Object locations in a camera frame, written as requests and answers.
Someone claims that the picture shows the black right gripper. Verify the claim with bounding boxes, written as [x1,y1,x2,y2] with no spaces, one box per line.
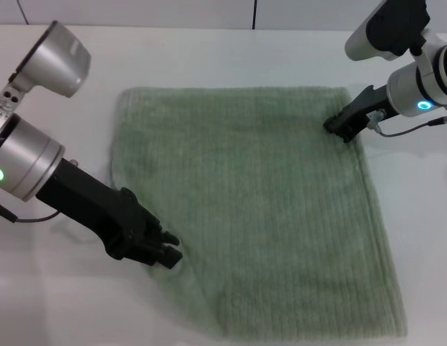
[323,84,400,144]

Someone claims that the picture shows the left wrist camera housing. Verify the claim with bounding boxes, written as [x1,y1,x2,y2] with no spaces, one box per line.
[0,20,92,120]

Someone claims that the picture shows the green ribbed towel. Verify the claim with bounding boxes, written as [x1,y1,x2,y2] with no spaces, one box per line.
[107,85,409,329]

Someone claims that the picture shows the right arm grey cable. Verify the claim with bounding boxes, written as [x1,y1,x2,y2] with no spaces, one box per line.
[366,107,447,138]

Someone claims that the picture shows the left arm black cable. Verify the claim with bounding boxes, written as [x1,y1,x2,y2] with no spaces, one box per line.
[0,200,61,225]

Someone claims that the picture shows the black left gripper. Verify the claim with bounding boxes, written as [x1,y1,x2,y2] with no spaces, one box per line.
[35,157,184,271]

